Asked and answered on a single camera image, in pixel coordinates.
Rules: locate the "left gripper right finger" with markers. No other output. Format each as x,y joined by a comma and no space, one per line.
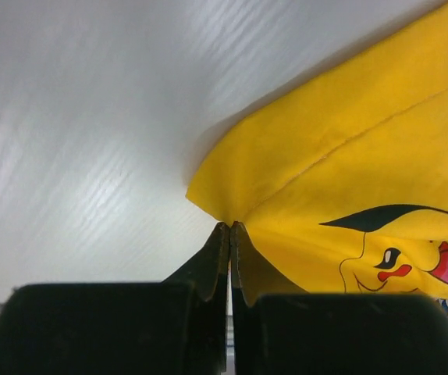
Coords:
280,329

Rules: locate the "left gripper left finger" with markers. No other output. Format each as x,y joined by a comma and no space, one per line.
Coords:
176,326

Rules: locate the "yellow pikachu cloth placemat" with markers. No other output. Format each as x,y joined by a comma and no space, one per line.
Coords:
343,183

